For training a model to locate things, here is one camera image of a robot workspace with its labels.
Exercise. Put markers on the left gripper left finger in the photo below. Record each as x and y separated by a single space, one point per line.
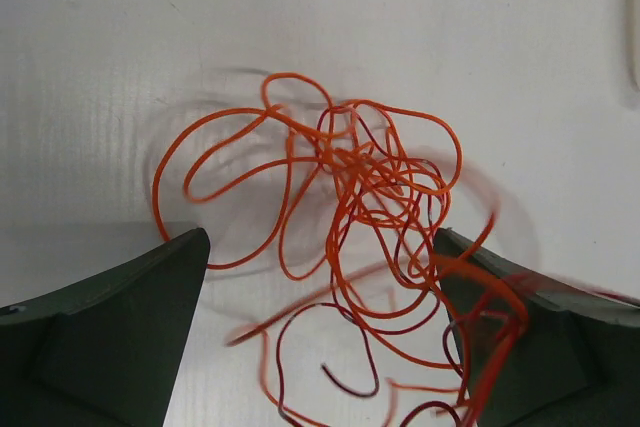
104 351

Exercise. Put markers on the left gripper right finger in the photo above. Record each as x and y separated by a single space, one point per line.
577 363

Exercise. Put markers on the ball of wires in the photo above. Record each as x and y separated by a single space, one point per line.
351 164

